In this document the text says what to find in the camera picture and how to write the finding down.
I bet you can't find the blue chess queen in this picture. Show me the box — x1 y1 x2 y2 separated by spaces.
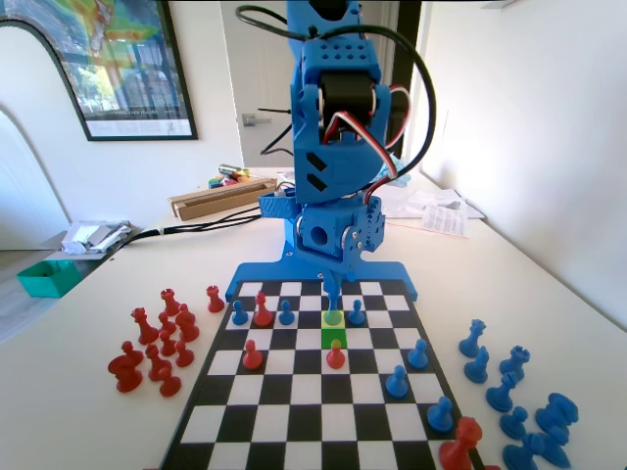
458 318 488 358

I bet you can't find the printed paper sheet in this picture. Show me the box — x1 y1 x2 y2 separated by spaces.
419 203 471 240

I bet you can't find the bag of blue items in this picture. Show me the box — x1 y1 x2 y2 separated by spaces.
386 155 413 190

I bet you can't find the black table cable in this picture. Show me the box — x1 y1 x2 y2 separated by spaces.
146 204 262 235
115 212 262 249

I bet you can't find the red chess king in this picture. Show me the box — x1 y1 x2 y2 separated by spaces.
438 415 484 470

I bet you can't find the red white servo wire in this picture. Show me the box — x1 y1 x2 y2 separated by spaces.
317 85 410 205

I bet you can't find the blue chess king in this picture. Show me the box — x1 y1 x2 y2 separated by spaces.
323 289 345 328

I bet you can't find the red chess queen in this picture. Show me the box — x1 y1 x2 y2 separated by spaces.
130 306 161 346

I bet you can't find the red chess bishop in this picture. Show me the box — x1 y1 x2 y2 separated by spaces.
174 303 201 344
252 291 274 328
145 344 173 383

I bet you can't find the framed map poster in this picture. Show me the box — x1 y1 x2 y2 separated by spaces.
0 0 200 142

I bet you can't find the black white chess board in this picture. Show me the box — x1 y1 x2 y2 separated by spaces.
159 278 486 470

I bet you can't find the colourful marker pack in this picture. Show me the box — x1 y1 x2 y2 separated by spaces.
208 174 254 191

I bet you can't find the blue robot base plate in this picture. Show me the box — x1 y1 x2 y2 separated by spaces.
224 260 421 304

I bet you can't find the white paper stack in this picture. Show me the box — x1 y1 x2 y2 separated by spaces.
415 187 487 220

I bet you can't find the grey paper pile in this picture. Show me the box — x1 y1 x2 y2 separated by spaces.
48 219 143 260

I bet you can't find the green plastic bin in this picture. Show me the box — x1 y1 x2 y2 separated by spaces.
16 258 80 299

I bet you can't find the long cardboard box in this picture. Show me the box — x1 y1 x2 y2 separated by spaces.
168 176 279 221

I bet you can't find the red chess rook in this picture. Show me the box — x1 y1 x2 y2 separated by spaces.
205 285 226 314
160 288 182 318

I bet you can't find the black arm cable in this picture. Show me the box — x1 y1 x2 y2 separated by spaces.
234 4 438 173

